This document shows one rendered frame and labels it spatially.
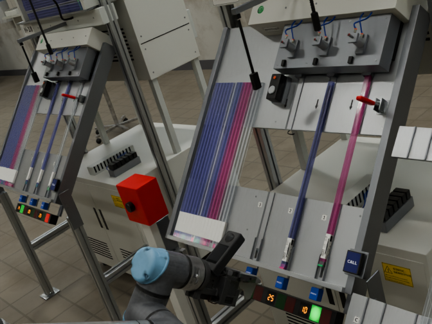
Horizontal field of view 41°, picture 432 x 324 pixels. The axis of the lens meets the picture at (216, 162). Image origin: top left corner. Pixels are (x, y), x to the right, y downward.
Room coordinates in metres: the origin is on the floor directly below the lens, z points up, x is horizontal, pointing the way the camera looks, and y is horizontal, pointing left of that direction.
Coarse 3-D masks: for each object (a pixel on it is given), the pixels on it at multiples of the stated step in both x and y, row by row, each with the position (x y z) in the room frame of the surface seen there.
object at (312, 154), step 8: (328, 88) 1.47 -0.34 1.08; (328, 96) 1.45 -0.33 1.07; (328, 104) 1.45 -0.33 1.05; (320, 112) 1.44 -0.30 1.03; (320, 120) 1.43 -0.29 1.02; (320, 128) 1.42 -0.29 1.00; (320, 136) 1.41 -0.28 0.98; (312, 144) 1.40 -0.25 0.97; (312, 152) 1.39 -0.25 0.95; (312, 160) 1.38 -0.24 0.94; (304, 176) 1.37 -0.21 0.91; (304, 184) 1.35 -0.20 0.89; (304, 192) 1.34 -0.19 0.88; (296, 208) 1.33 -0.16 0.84; (296, 216) 1.32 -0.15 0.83; (296, 224) 1.31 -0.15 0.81
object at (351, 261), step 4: (348, 252) 1.12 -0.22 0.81; (352, 252) 1.12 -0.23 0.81; (348, 256) 1.12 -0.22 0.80; (352, 256) 1.11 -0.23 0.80; (356, 256) 1.10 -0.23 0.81; (360, 256) 1.10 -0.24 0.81; (348, 260) 1.11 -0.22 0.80; (352, 260) 1.11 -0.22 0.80; (356, 260) 1.10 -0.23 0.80; (348, 264) 1.11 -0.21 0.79; (352, 264) 1.10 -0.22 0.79; (356, 264) 1.09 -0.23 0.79; (344, 268) 1.11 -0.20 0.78; (348, 268) 1.10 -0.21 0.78; (352, 268) 1.10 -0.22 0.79; (356, 268) 1.09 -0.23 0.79; (352, 272) 1.09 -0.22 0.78; (356, 272) 1.08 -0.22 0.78
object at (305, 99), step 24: (240, 48) 1.84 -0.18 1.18; (264, 48) 1.75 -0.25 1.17; (240, 72) 1.78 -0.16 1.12; (264, 72) 1.70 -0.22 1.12; (384, 72) 1.37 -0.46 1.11; (264, 96) 1.65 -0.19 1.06; (288, 96) 1.58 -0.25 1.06; (312, 96) 1.51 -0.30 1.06; (336, 96) 1.44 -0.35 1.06; (384, 96) 1.33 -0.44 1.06; (264, 120) 1.60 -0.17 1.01; (288, 120) 1.53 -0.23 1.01; (312, 120) 1.46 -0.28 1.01; (336, 120) 1.40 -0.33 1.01; (384, 120) 1.29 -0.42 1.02
